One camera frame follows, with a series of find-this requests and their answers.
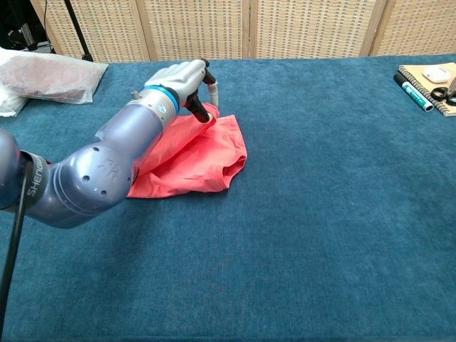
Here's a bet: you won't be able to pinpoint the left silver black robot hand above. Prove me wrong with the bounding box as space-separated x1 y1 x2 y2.
144 58 221 124

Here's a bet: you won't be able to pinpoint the coral red t-shirt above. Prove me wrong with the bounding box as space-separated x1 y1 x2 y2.
127 102 249 200

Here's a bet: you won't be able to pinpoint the black tripod stand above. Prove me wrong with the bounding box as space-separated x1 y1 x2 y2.
63 0 94 63

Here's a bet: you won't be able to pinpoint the woven wooden folding screen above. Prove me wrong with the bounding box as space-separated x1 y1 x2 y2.
30 0 456 63

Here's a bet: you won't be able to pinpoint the frosted bag with maroon garment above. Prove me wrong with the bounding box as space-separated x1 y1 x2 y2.
0 49 110 105

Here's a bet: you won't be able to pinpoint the white plastic garment bag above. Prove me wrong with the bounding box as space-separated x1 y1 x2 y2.
0 94 29 118

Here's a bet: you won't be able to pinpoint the blue carpet table cover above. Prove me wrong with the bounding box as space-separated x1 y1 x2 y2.
0 53 456 342

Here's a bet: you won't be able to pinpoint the kraft spiral notebook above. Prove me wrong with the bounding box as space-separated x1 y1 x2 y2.
398 62 456 118

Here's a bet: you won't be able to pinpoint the black green marker pen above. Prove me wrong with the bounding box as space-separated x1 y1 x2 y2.
393 73 435 113

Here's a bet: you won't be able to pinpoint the white earbuds case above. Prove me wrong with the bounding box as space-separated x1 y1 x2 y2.
422 66 450 83

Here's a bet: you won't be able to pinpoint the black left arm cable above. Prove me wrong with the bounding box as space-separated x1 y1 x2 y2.
0 162 35 321

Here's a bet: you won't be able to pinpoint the black-handled scissors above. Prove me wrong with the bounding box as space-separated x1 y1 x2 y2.
430 76 456 107

